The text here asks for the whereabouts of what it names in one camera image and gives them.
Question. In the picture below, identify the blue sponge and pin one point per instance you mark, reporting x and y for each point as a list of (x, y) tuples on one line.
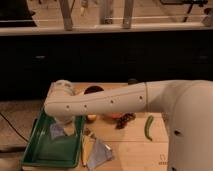
[(56, 131)]

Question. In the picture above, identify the dark pepper shaker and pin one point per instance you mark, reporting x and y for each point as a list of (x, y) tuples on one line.
[(132, 81)]

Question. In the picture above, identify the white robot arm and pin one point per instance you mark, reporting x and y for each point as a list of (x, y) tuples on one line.
[(187, 103)]

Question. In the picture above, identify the orange bowl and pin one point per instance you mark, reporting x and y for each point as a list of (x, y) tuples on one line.
[(113, 116)]

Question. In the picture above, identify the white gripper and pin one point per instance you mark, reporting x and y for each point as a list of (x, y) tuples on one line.
[(67, 122)]

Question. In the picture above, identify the dark purple bowl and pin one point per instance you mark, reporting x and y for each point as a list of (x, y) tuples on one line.
[(93, 89)]

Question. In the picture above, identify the green plastic tray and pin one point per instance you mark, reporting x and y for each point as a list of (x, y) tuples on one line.
[(43, 151)]

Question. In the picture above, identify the orange fruit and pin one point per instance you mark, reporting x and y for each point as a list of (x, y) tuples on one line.
[(91, 117)]

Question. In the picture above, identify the grey folded cloth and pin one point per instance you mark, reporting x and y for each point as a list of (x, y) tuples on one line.
[(100, 154)]

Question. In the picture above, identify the green cucumber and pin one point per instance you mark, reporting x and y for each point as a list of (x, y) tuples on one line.
[(147, 127)]

